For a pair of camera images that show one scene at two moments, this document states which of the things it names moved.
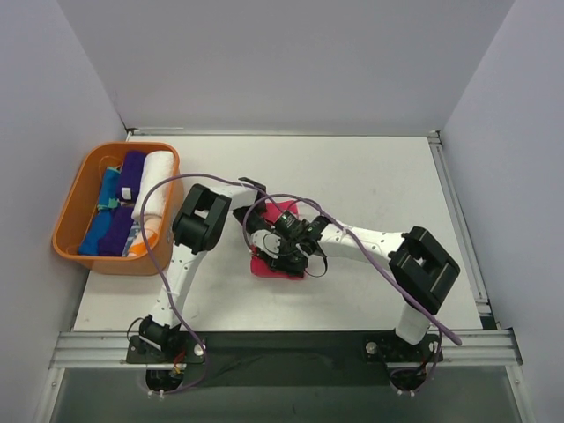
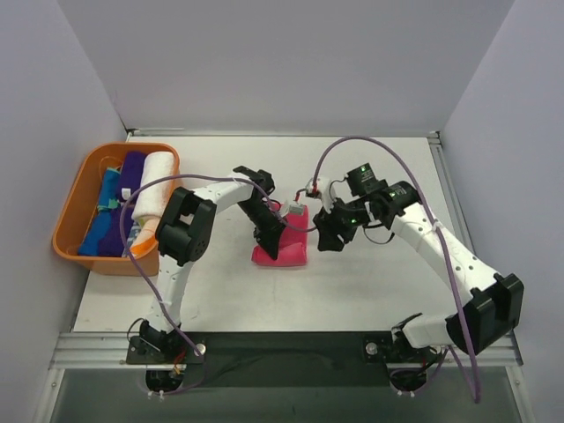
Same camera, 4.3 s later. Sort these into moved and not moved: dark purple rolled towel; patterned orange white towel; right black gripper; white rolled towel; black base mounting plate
Moved: right black gripper
Not moved: dark purple rolled towel; patterned orange white towel; black base mounting plate; white rolled towel
